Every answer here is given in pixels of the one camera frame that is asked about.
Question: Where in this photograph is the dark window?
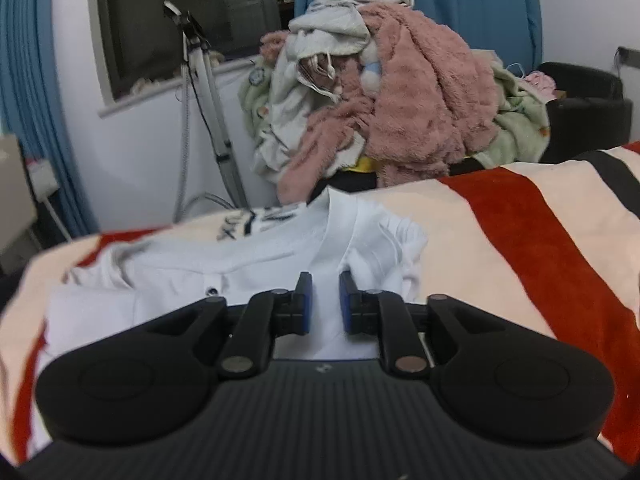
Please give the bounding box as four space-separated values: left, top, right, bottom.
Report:
88 0 296 119

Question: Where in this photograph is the yellow cloth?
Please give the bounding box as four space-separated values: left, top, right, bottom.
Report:
350 157 386 175

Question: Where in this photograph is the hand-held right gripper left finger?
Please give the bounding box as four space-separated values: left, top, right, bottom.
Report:
145 271 314 379

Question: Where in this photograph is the black armchair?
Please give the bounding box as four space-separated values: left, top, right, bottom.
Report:
530 62 634 165

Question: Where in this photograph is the striped red cream blanket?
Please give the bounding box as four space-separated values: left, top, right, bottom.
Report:
0 141 640 467

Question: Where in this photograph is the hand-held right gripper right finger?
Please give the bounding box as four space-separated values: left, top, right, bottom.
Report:
338 270 488 380

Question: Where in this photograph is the pile of clothes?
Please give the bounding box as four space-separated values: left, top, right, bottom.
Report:
260 2 502 202

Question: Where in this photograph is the white t-shirt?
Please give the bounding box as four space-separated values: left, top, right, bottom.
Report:
46 189 429 361

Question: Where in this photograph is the grey white garment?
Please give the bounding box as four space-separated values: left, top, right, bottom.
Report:
250 0 416 186

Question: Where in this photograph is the white cabinet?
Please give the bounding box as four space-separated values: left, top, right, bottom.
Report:
0 133 71 276

